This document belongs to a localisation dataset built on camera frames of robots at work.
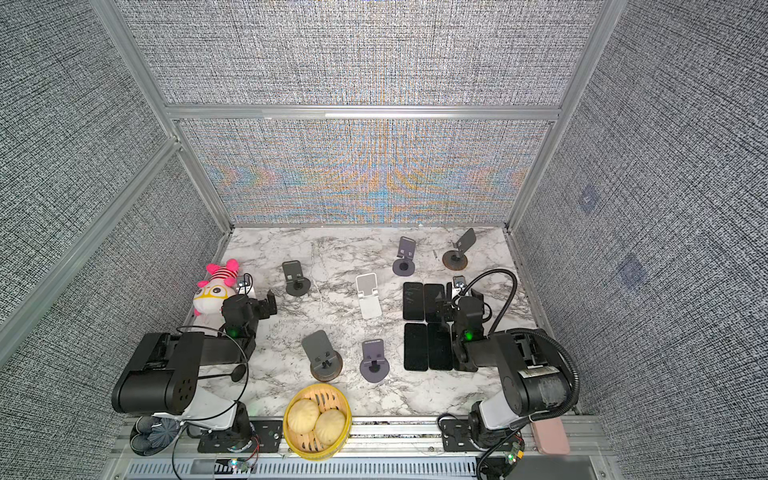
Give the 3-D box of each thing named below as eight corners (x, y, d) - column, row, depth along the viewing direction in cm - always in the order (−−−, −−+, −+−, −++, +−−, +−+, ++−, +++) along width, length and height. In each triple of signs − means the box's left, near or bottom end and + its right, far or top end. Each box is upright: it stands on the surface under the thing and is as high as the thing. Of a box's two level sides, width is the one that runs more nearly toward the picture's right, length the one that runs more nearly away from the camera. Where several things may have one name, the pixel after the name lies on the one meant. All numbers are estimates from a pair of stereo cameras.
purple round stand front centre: (362, 382, 84) (360, 368, 75) (363, 355, 89) (361, 339, 80) (388, 382, 84) (389, 368, 75) (388, 355, 89) (389, 339, 80)
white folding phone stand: (363, 320, 96) (361, 301, 87) (358, 295, 102) (355, 275, 92) (382, 316, 97) (382, 297, 87) (376, 292, 103) (375, 271, 93)
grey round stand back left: (288, 296, 102) (279, 276, 92) (292, 281, 106) (283, 260, 96) (308, 296, 102) (300, 276, 92) (310, 281, 106) (304, 260, 96)
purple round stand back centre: (394, 274, 107) (395, 253, 98) (400, 257, 113) (402, 235, 104) (412, 278, 106) (414, 258, 97) (417, 260, 111) (420, 239, 102)
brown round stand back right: (445, 266, 110) (451, 243, 100) (458, 249, 115) (465, 225, 105) (460, 274, 107) (468, 251, 98) (472, 256, 113) (481, 233, 103)
